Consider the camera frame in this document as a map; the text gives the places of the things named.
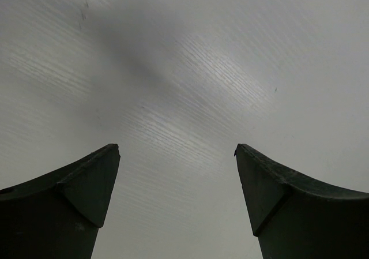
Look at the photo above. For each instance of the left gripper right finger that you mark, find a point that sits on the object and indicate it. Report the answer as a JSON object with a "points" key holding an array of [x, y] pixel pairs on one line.
{"points": [[296, 216]]}

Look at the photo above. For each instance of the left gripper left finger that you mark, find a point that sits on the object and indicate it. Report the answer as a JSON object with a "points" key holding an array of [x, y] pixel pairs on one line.
{"points": [[59, 214]]}

